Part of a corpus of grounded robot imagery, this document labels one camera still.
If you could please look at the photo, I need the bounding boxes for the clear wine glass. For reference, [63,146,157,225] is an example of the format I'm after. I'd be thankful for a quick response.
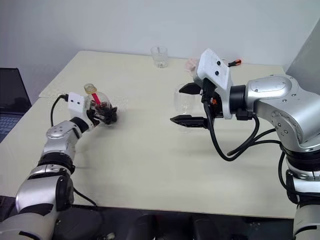
[173,84,199,135]

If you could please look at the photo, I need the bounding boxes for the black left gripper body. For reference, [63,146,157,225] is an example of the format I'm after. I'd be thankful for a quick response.
[85,109,101,129]

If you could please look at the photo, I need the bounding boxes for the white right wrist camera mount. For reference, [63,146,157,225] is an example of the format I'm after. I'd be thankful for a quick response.
[196,48,234,120]

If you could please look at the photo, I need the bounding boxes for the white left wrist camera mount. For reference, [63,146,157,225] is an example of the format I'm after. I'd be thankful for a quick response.
[66,91,88,117]

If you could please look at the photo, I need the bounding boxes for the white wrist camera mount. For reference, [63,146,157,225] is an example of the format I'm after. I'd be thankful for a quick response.
[66,91,88,117]
[196,48,234,120]

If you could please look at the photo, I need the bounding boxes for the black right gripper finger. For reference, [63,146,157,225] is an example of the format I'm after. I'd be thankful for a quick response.
[178,82,203,96]
[169,114,209,130]

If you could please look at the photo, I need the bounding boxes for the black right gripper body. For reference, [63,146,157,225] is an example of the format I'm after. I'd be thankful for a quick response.
[199,84,226,120]

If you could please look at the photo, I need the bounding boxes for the clear glass tumbler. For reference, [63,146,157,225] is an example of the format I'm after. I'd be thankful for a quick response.
[150,45,169,69]

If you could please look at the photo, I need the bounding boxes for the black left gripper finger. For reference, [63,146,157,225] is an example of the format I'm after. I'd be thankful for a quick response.
[93,106,118,117]
[96,115,119,125]

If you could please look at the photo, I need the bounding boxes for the dark laptop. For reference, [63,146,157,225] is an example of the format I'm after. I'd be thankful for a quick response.
[0,67,33,144]

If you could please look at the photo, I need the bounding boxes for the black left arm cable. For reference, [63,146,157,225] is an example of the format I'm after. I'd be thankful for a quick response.
[50,93,70,127]

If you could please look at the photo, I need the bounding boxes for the pink cloth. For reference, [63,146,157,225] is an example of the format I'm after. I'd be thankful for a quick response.
[184,57,201,77]

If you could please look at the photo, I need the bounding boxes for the small cola bottle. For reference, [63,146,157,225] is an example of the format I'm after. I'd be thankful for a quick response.
[83,83,119,126]

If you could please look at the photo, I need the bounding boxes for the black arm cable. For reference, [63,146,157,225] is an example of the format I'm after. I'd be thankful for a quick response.
[50,93,70,127]
[200,78,300,206]

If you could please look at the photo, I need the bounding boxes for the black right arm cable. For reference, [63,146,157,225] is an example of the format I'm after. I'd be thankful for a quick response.
[200,78,300,206]

